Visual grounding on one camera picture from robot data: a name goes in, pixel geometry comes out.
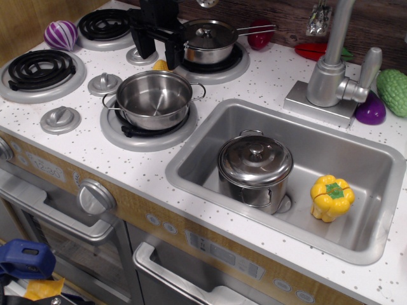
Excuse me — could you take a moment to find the open steel pan with handles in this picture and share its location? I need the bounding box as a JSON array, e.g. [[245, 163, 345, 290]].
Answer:
[[102, 71, 206, 131]]

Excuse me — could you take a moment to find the purple toy eggplant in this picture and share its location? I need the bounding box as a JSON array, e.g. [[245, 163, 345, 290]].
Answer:
[[355, 91, 386, 125]]

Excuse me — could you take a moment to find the hanging steel ladle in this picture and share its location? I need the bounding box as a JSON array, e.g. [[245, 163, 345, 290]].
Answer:
[[197, 0, 219, 9]]

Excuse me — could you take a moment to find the grey stovetop knob upper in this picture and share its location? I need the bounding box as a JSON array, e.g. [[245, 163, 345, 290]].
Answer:
[[126, 47, 159, 66]]

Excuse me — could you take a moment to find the yellow toy corn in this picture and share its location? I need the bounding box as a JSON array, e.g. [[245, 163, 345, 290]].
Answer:
[[152, 60, 172, 72]]

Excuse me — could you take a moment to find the red toy chili slice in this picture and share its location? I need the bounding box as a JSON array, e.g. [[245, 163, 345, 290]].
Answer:
[[294, 43, 328, 61]]

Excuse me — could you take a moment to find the lidded steel saucepan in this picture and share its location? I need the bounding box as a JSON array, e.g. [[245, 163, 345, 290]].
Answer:
[[183, 19, 277, 65]]

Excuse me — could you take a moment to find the stove burner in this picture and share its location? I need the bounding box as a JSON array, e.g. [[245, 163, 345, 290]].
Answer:
[[174, 43, 250, 85], [100, 93, 198, 153], [76, 9, 134, 51], [1, 50, 86, 104]]

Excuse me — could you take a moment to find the grey oven front knob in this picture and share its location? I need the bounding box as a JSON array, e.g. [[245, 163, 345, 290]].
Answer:
[[76, 179, 116, 215]]

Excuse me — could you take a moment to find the red toy pepper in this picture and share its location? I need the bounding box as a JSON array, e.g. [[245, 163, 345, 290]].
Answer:
[[247, 19, 274, 51]]

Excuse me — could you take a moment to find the grey sink basin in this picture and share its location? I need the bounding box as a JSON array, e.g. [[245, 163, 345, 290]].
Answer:
[[165, 98, 407, 266]]

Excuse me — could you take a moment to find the grey stovetop knob middle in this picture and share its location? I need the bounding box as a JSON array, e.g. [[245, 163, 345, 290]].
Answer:
[[88, 72, 123, 97]]

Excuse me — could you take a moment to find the lidded steel pot in sink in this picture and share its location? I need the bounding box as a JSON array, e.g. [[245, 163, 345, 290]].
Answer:
[[217, 130, 294, 215]]

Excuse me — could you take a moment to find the hanging metal utensil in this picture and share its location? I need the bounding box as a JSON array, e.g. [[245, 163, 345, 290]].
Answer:
[[306, 0, 333, 37]]

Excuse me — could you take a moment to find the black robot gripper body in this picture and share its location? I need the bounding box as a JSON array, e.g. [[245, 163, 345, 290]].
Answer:
[[127, 0, 184, 43]]

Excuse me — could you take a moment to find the grey knob at left edge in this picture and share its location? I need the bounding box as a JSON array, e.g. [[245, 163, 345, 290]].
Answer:
[[0, 138, 14, 161]]

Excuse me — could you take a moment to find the green bumpy toy gourd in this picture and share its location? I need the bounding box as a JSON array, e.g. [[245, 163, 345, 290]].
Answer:
[[376, 69, 406, 117]]

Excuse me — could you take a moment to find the purple striped toy onion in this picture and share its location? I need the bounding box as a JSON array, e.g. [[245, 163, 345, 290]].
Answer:
[[43, 20, 78, 51]]

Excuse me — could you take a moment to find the silver toy faucet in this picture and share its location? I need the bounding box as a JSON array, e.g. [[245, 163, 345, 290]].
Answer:
[[284, 0, 382, 128]]

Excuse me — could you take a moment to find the yellow toy bell pepper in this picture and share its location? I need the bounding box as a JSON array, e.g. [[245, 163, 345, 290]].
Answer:
[[310, 175, 355, 223]]

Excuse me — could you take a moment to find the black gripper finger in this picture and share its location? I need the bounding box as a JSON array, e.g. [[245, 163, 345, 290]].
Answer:
[[165, 40, 184, 70], [131, 27, 156, 59]]

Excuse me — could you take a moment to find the grey stovetop knob lower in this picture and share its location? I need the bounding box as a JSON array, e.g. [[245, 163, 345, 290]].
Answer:
[[40, 106, 81, 135]]

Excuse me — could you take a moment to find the back right stove burner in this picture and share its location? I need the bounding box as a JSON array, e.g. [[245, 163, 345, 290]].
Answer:
[[174, 43, 250, 85]]

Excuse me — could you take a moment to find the front stove burner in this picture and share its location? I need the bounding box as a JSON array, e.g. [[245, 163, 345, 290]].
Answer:
[[100, 93, 198, 153]]

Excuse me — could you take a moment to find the grey stovetop knob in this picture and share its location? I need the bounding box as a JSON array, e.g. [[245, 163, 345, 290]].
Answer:
[[40, 106, 81, 135], [88, 72, 123, 97], [126, 47, 159, 66]]

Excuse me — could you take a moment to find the back left stove burner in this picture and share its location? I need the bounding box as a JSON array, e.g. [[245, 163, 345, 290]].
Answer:
[[76, 9, 134, 51]]

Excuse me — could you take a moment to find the grey oven door handle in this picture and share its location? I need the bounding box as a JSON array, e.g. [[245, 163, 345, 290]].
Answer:
[[1, 180, 114, 245]]

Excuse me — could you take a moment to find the grey dishwasher door handle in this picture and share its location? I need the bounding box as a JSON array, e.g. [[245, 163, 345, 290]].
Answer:
[[133, 241, 277, 304]]

